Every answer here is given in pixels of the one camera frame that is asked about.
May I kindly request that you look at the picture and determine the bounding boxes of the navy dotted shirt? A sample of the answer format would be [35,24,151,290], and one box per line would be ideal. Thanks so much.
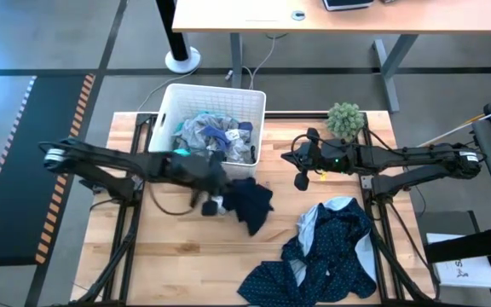
[236,195,378,307]

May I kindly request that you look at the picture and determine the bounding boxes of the white rod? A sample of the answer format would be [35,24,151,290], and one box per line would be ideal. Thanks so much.
[415,104,491,148]

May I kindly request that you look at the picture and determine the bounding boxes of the blue cloth piece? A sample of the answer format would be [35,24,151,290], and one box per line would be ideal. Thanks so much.
[201,122,254,151]

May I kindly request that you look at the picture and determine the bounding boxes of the grey cable under desk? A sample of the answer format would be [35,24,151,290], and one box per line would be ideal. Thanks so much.
[227,33,279,90]

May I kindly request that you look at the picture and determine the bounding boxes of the black mat orange stripes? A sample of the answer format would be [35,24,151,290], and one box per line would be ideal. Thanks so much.
[0,72,97,268]

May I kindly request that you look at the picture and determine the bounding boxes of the black aluminium table frame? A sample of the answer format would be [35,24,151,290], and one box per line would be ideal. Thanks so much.
[70,111,436,307]

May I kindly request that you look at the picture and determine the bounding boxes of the black flat bar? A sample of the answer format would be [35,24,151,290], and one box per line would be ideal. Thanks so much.
[423,224,491,265]

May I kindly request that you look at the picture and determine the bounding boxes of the white paper sheet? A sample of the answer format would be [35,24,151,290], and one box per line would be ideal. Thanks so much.
[426,232,491,290]

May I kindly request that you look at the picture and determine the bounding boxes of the dark grey floor box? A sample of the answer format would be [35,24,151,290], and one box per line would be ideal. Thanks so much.
[415,210,481,240]

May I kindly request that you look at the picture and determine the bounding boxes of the teal t-shirt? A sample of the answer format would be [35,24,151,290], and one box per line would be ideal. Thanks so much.
[172,121,194,158]

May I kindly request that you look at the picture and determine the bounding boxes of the white floor cable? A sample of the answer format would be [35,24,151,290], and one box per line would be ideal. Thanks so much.
[136,70,198,113]

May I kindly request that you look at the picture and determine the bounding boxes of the grey t-shirt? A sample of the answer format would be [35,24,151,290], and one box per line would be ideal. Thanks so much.
[171,114,255,165]

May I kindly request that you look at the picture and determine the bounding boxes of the wooden office desk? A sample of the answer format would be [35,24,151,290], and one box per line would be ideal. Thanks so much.
[171,0,491,114]

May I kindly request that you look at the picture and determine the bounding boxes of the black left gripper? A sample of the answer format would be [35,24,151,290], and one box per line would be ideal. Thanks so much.
[159,149,232,217]

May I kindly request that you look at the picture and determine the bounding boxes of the black underwear white waistband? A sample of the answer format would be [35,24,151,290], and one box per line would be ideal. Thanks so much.
[216,177,274,237]

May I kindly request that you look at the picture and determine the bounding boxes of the long grey garment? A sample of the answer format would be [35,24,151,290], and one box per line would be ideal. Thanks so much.
[223,138,253,165]

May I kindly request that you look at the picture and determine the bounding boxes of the small green potted plant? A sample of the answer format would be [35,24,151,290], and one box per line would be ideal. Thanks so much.
[325,101,367,140]

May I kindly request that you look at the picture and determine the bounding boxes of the grey column round base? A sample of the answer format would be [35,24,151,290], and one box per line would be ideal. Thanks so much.
[153,0,202,75]

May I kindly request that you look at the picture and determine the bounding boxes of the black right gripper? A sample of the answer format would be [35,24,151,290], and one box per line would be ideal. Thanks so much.
[280,126,336,192]

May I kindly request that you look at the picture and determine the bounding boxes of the white plastic laundry basket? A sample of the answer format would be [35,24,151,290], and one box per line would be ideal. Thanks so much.
[147,83,268,180]

